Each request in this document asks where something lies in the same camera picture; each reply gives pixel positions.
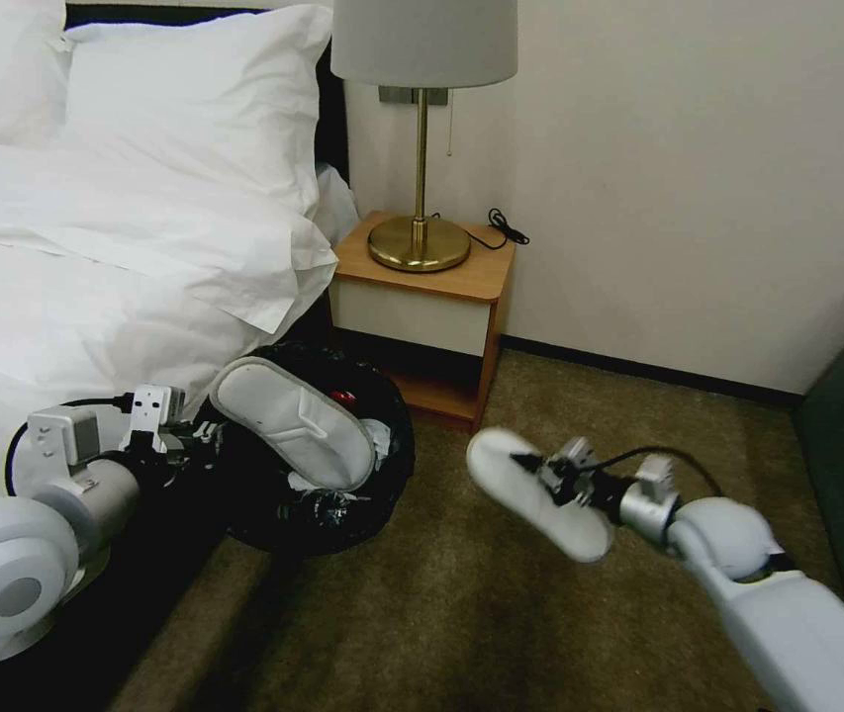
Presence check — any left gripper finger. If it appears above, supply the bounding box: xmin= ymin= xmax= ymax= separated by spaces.
xmin=191 ymin=417 xmax=230 ymax=452

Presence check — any white slipper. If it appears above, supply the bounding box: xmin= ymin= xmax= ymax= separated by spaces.
xmin=210 ymin=356 xmax=381 ymax=493
xmin=465 ymin=427 xmax=615 ymax=564

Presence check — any black trash bin with bag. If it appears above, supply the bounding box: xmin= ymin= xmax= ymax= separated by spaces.
xmin=210 ymin=339 xmax=418 ymax=555

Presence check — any black bed base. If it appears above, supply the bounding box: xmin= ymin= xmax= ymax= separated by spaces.
xmin=0 ymin=459 xmax=278 ymax=712

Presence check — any black baseboard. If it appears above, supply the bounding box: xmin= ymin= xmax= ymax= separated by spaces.
xmin=499 ymin=334 xmax=810 ymax=407

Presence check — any crumpled white paper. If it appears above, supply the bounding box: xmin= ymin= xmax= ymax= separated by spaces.
xmin=358 ymin=416 xmax=402 ymax=455

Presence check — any white duvet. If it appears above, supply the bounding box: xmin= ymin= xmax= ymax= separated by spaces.
xmin=0 ymin=136 xmax=339 ymax=520

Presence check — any wooden nightstand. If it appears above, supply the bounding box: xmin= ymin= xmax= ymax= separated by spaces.
xmin=328 ymin=210 xmax=517 ymax=436

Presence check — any white mattress sheet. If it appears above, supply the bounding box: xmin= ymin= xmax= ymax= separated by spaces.
xmin=316 ymin=164 xmax=360 ymax=250

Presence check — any brass lamp with grey shade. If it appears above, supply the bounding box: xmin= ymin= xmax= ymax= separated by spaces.
xmin=328 ymin=0 xmax=520 ymax=274

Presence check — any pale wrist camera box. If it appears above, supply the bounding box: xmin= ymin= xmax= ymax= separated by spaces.
xmin=560 ymin=435 xmax=597 ymax=472
xmin=129 ymin=381 xmax=190 ymax=434

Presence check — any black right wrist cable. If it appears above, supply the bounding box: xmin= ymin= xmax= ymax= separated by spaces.
xmin=593 ymin=446 xmax=723 ymax=502

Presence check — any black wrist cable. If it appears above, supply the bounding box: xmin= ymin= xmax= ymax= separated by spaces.
xmin=2 ymin=397 xmax=138 ymax=498
xmin=593 ymin=446 xmax=723 ymax=502

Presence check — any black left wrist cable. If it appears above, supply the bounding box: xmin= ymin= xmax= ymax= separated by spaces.
xmin=2 ymin=397 xmax=138 ymax=498

